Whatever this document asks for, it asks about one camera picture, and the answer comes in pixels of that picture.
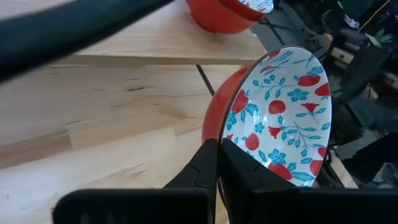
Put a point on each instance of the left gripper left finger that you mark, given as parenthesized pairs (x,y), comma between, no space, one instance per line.
(199,174)

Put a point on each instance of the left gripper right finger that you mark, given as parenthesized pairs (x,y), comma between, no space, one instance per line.
(248,183)

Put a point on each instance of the red floral mini bowl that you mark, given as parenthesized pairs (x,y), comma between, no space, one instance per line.
(211,18)
(280,109)
(261,4)

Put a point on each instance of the wooden shelf with black legs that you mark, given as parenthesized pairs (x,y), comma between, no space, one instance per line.
(161,34)

